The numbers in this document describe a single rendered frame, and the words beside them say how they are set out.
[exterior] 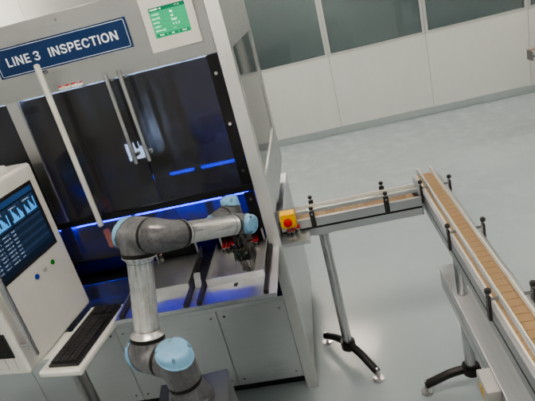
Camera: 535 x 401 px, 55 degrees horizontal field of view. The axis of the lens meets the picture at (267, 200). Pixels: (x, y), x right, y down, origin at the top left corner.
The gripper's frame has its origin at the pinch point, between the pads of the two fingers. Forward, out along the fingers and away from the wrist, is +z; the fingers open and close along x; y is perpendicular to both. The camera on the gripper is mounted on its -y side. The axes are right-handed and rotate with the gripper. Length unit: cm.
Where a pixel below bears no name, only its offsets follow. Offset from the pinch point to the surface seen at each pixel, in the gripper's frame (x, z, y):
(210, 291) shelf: -18.1, 3.6, 6.2
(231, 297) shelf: -7.9, 3.6, 14.0
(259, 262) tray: 2.6, 3.3, -10.3
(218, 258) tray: -18.5, 3.3, -21.6
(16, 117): -87, -82, -24
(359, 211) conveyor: 51, -1, -35
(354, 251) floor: 46, 91, -161
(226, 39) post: 12, -92, -24
